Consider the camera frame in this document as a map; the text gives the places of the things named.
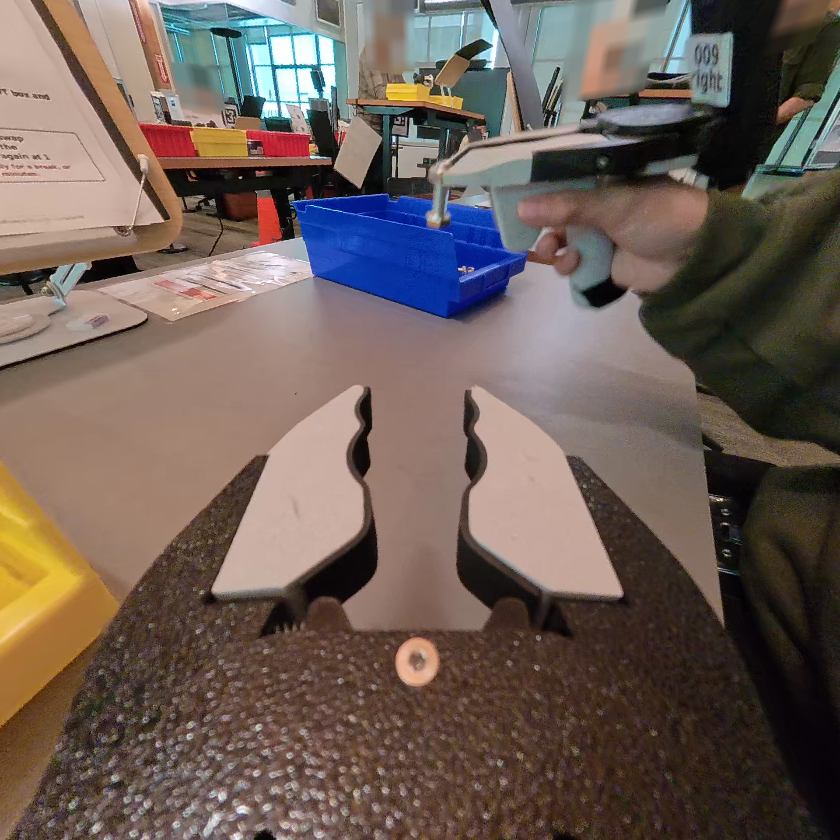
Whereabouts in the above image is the round white disc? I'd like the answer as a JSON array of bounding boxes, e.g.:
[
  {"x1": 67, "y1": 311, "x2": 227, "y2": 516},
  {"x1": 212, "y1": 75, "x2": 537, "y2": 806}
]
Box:
[{"x1": 0, "y1": 311, "x2": 50, "y2": 343}]

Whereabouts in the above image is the person's right forearm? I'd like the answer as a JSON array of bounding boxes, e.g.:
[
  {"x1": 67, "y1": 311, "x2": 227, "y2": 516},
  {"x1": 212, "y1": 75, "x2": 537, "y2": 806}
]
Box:
[{"x1": 640, "y1": 167, "x2": 840, "y2": 467}]

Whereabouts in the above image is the wooden clipboard stand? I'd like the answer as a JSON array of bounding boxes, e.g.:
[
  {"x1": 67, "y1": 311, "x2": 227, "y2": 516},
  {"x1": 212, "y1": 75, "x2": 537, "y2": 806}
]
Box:
[{"x1": 0, "y1": 0, "x2": 183, "y2": 275}]

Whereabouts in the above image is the open cardboard box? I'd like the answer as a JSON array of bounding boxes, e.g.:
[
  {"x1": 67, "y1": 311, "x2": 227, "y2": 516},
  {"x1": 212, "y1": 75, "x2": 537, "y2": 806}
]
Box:
[{"x1": 433, "y1": 39, "x2": 493, "y2": 89}]

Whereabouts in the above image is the white instruction sheet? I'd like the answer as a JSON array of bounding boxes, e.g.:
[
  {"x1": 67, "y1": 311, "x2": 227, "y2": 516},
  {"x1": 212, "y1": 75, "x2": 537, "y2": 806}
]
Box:
[{"x1": 0, "y1": 0, "x2": 165, "y2": 237}]

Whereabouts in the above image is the blue plastic bin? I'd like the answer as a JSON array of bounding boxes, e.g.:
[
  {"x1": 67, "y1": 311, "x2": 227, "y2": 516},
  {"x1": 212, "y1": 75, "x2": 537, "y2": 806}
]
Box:
[{"x1": 292, "y1": 193, "x2": 528, "y2": 319}]

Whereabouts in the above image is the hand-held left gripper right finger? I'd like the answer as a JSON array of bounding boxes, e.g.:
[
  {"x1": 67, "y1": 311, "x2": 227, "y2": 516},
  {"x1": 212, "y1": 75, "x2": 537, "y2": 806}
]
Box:
[{"x1": 457, "y1": 386, "x2": 624, "y2": 627}]

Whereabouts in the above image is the clear plastic bag of parts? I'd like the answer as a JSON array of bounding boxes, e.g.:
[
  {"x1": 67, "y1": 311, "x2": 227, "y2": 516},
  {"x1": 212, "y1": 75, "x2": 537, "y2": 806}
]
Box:
[{"x1": 98, "y1": 251, "x2": 315, "y2": 322}]

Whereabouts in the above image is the black metal desk bracket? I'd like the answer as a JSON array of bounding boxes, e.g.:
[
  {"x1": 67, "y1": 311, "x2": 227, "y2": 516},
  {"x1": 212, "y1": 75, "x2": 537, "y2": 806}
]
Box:
[{"x1": 709, "y1": 492, "x2": 746, "y2": 578}]

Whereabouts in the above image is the tall wooden top table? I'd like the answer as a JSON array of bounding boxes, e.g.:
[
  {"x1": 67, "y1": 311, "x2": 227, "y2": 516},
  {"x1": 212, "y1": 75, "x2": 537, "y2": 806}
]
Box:
[{"x1": 346, "y1": 98, "x2": 487, "y2": 191}]

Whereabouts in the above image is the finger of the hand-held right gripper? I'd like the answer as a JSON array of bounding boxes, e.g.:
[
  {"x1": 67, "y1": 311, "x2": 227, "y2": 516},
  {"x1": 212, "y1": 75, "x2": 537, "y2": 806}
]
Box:
[
  {"x1": 427, "y1": 148, "x2": 534, "y2": 191},
  {"x1": 456, "y1": 123, "x2": 597, "y2": 160}
]

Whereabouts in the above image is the grey board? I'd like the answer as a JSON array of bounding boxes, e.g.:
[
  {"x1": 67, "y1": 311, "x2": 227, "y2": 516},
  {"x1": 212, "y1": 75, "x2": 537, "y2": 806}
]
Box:
[{"x1": 333, "y1": 117, "x2": 383, "y2": 190}]

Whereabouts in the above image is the orange traffic cone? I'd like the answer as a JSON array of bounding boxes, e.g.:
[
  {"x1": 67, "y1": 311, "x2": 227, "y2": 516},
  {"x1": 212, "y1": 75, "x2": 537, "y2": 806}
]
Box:
[{"x1": 256, "y1": 192, "x2": 284, "y2": 247}]

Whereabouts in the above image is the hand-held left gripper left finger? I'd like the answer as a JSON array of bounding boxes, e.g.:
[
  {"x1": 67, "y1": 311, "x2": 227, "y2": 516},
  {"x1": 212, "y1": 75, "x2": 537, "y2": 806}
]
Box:
[{"x1": 211, "y1": 385, "x2": 379, "y2": 605}]

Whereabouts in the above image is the grey stand base plate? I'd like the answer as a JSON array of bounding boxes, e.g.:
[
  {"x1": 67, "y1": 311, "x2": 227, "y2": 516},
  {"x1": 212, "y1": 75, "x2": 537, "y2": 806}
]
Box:
[{"x1": 0, "y1": 289, "x2": 148, "y2": 368}]

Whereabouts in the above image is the metal stand bracket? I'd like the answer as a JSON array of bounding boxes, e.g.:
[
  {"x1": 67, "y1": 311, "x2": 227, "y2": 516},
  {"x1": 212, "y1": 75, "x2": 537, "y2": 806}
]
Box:
[{"x1": 41, "y1": 261, "x2": 93, "y2": 309}]

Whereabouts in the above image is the person's right hand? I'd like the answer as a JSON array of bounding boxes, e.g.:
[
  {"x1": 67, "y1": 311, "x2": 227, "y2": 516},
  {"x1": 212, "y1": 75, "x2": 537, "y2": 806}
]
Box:
[{"x1": 518, "y1": 176, "x2": 713, "y2": 293}]

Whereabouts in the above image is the person's dark green clothing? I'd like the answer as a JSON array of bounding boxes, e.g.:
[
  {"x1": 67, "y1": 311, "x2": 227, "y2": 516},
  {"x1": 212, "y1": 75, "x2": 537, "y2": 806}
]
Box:
[{"x1": 738, "y1": 462, "x2": 840, "y2": 821}]

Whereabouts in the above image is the grey desk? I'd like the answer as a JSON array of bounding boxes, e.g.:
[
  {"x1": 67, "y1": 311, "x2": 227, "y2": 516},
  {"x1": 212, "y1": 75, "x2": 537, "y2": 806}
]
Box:
[{"x1": 0, "y1": 238, "x2": 726, "y2": 840}]

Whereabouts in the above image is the red plastic bin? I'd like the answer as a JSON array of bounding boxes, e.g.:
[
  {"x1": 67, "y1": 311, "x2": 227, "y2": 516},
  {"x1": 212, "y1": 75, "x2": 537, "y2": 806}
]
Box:
[
  {"x1": 246, "y1": 130, "x2": 311, "y2": 158},
  {"x1": 139, "y1": 123, "x2": 198, "y2": 158}
]

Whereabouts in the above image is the large yellow plastic bin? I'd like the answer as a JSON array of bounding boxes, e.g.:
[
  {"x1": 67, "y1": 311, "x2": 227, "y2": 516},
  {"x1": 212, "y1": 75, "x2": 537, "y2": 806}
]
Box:
[{"x1": 0, "y1": 462, "x2": 120, "y2": 726}]

